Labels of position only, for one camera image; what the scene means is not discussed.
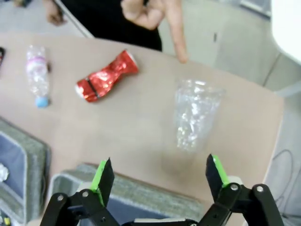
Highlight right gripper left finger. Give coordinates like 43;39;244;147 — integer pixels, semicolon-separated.
40;156;119;226

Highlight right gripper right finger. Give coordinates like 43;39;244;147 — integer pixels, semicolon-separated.
198;153;285;226

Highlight clear plastic cup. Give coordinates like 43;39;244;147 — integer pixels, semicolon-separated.
172;78;227;153

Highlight white paper ball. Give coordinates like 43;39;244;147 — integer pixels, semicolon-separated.
0;162;10;183

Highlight clear plastic water bottle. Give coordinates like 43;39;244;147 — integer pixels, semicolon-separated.
25;44;51;110

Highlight crushed black soda can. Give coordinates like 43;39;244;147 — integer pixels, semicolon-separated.
0;47;7;72

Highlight person's right hand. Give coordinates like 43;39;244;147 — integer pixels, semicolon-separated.
45;0;68;26

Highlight person's left hand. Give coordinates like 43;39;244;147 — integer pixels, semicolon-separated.
120;0;189;65

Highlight grey fabric basket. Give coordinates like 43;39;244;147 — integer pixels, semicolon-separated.
0;116;52;224
50;162;205;226

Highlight crushed red soda can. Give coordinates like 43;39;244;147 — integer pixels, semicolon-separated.
74;49;140;104

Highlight black trousers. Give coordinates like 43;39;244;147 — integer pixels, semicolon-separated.
54;0;163;52

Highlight thin floor cable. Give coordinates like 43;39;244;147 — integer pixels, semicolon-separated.
270;147;301;219

